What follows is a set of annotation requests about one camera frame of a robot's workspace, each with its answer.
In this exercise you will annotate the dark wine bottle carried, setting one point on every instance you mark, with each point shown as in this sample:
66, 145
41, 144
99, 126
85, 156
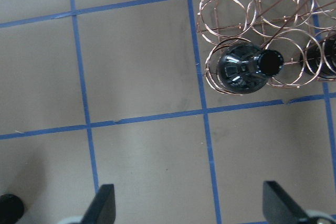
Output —
12, 208

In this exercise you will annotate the dark wine bottle rear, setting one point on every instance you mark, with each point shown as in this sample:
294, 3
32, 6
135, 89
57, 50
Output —
325, 61

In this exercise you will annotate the dark wine bottle front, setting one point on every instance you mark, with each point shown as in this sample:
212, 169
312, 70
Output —
244, 68

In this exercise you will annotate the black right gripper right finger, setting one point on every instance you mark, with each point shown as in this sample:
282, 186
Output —
279, 207

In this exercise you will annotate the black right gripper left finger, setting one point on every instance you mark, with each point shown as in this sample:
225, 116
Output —
102, 208

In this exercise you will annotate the dark wine bottle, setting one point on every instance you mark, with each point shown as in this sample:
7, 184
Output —
325, 61
244, 68

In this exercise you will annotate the copper wire wine basket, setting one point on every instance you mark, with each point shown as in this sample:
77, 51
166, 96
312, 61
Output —
290, 27

